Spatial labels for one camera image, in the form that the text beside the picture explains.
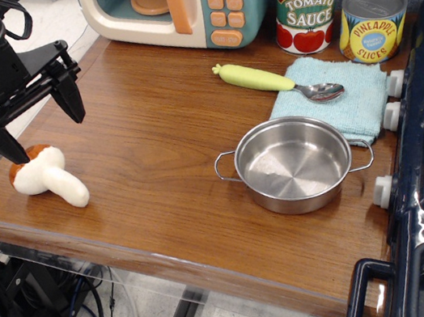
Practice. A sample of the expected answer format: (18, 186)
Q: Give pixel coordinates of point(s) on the white stove knob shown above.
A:
(382, 191)
(395, 82)
(392, 113)

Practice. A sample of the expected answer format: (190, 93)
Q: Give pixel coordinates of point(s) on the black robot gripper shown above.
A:
(26, 78)

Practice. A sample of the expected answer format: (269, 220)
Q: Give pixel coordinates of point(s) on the plush mushroom toy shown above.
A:
(46, 172)

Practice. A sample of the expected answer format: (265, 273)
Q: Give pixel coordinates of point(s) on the white stove knob middle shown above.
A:
(392, 113)

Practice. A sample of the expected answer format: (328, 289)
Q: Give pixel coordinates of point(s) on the white stove knob bottom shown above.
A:
(382, 191)

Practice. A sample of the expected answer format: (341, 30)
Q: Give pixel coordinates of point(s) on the small steel pot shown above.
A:
(294, 164)

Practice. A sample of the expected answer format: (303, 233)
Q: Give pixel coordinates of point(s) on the white stove knob top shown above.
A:
(395, 82)

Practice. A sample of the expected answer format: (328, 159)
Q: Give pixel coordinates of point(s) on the toy microwave oven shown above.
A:
(216, 24)

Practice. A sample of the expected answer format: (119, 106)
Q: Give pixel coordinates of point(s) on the light blue cloth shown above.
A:
(358, 113)

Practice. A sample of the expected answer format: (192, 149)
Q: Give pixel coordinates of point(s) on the tomato sauce can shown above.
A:
(304, 26)

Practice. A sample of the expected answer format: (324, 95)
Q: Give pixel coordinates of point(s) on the pineapple slices can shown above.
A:
(371, 30)

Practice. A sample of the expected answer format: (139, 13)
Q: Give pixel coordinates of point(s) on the green handled metal spoon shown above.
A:
(256, 79)

